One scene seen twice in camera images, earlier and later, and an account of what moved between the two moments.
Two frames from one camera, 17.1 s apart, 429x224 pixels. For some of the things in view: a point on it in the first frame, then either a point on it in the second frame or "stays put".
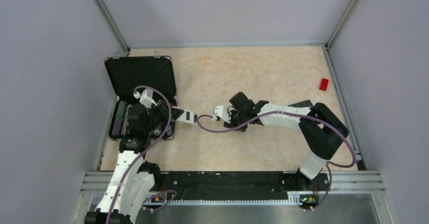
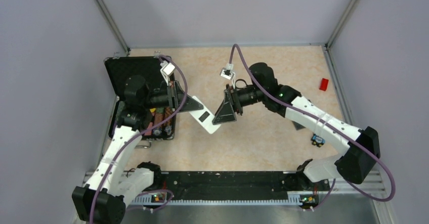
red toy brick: (324, 84) stays put
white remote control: (187, 117) → (205, 118)
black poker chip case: (144, 88) stays put
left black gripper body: (159, 115) → (173, 90)
